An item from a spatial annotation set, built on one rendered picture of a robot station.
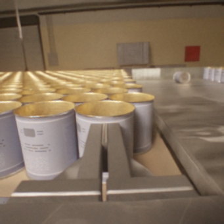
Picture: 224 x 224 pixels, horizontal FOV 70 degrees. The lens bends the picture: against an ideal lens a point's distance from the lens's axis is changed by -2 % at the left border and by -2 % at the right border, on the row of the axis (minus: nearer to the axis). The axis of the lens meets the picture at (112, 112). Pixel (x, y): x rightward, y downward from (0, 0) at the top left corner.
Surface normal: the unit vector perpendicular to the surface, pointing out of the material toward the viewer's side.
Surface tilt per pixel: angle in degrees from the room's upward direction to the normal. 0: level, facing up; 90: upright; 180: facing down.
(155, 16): 90
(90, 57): 90
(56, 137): 91
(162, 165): 3
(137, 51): 92
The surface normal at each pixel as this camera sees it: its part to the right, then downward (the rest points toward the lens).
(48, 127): 0.43, 0.26
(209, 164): -0.05, -0.96
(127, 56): 0.00, 0.27
